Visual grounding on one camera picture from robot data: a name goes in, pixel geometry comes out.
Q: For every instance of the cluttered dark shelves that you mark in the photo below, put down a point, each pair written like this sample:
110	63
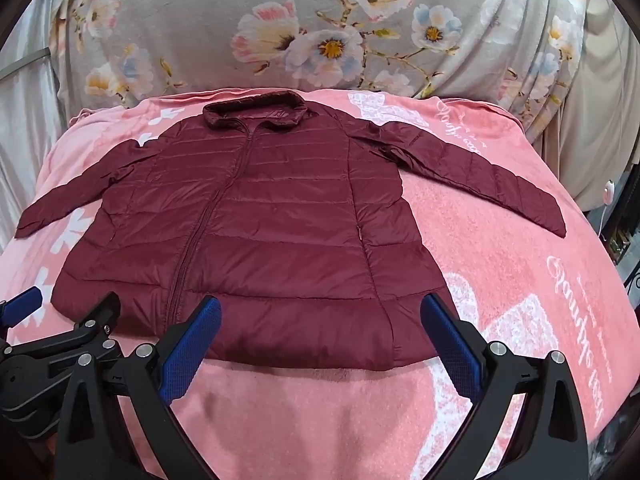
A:
625	255

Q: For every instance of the pink patterned blanket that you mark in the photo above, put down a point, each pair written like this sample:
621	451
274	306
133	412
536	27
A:
500	270

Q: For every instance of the beige cloth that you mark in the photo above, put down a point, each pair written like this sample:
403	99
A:
590	135

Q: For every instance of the grey floral bed sheet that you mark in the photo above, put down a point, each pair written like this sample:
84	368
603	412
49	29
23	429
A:
200	35

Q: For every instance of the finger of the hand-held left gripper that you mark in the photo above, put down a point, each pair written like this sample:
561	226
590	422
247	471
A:
22	305
97	317

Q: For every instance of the small white round device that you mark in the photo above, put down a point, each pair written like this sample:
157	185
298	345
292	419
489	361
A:
607	191

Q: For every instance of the pale grey curtain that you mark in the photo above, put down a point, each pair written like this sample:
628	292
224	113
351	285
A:
25	125

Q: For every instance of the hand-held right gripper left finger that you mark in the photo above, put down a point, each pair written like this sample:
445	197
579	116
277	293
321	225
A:
192	347

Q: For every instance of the maroon quilted puffer jacket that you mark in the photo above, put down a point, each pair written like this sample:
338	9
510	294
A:
275	210

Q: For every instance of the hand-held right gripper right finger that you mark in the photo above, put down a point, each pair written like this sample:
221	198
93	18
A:
450	347

